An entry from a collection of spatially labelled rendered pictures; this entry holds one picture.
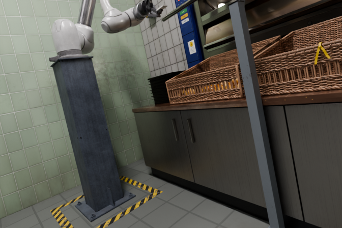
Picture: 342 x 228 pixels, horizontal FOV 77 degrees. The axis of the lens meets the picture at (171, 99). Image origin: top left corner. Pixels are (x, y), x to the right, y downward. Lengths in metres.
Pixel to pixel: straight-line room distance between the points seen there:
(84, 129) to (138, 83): 1.05
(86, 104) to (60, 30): 0.49
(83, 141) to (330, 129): 1.26
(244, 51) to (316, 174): 0.49
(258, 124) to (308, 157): 0.19
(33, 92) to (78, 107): 0.69
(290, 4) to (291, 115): 0.74
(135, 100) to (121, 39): 0.66
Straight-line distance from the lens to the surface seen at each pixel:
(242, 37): 0.86
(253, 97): 0.86
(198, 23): 1.84
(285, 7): 1.45
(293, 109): 0.87
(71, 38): 1.57
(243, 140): 1.01
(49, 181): 2.16
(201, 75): 1.15
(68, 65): 1.50
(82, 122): 1.48
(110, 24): 1.40
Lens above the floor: 0.70
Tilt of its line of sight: 4 degrees down
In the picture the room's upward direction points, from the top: 12 degrees counter-clockwise
